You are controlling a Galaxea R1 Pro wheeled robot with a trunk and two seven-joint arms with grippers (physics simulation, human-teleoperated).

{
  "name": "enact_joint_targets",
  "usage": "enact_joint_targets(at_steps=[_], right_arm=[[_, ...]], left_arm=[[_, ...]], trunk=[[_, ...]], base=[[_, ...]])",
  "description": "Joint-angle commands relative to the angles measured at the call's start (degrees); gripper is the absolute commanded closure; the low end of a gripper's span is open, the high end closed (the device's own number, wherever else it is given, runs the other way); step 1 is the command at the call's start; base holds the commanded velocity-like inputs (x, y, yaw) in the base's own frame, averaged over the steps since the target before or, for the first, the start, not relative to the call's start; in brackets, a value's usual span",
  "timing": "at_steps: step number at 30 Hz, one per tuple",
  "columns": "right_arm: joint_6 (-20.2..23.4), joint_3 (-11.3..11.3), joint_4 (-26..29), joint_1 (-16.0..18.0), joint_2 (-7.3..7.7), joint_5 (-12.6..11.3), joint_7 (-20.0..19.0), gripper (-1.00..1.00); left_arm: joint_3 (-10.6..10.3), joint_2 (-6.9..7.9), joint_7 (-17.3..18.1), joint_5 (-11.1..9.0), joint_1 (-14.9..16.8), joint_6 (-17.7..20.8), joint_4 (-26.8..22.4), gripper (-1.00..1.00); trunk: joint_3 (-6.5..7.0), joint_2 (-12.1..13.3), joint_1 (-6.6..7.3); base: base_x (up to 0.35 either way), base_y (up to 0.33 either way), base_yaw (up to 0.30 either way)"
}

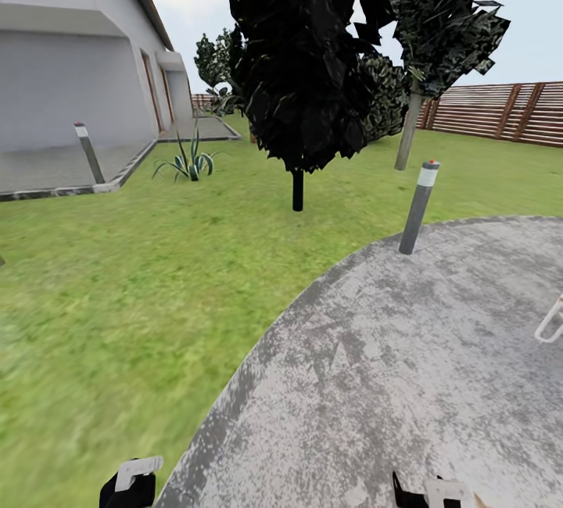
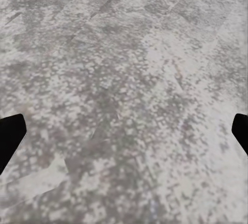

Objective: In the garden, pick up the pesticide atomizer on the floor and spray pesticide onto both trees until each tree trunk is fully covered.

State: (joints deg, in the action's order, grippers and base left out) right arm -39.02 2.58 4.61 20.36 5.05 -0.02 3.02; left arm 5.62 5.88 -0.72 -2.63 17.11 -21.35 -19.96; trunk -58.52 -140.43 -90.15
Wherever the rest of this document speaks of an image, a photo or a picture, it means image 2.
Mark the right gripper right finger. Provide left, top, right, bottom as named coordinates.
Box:
left=231, top=113, right=248, bottom=155

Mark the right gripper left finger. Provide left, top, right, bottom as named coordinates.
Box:
left=0, top=114, right=27, bottom=175

